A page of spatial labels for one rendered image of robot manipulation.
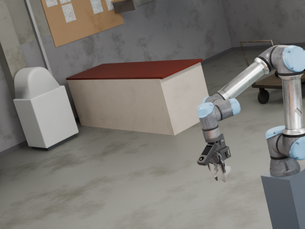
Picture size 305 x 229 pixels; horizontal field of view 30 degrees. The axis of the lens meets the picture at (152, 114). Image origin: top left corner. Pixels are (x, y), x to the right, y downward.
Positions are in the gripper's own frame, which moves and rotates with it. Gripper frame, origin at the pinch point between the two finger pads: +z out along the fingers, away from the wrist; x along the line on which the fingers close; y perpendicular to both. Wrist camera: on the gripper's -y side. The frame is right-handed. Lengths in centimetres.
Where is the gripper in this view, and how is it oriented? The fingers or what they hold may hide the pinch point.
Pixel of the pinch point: (219, 179)
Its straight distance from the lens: 257.7
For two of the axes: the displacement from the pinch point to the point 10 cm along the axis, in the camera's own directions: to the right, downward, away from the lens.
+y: 7.3, -3.6, 5.8
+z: 2.6, 9.3, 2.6
